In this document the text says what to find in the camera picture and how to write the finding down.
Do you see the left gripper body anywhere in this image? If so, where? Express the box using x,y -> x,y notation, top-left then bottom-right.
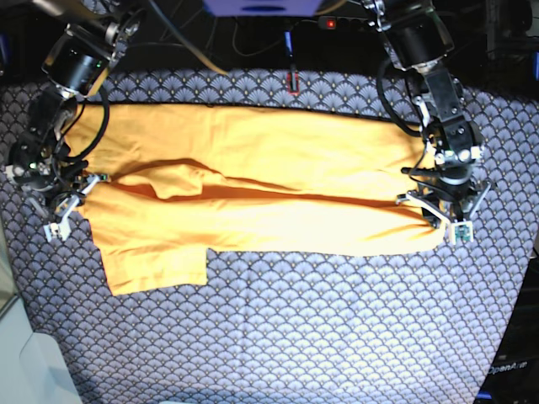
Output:
420,158 -> 476,215

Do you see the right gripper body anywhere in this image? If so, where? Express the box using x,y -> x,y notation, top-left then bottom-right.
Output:
8,162 -> 88,210

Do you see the yellow T-shirt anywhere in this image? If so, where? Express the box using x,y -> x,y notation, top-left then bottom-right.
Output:
79,104 -> 445,295

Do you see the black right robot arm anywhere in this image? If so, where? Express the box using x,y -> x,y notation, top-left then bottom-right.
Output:
3,1 -> 145,241

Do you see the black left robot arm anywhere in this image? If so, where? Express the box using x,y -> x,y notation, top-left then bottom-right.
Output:
361,1 -> 492,241

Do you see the blue fan-pattern tablecloth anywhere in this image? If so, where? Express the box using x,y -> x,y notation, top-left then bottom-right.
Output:
1,88 -> 538,403

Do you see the red black table clamp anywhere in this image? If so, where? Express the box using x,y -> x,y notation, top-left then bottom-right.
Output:
286,70 -> 300,96

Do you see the black power strip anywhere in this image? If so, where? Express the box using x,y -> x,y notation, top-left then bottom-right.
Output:
318,16 -> 373,32

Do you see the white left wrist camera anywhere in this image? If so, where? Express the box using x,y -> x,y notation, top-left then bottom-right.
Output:
448,221 -> 474,245

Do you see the blue base camera mount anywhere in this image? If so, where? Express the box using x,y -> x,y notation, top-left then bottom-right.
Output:
203,0 -> 322,17

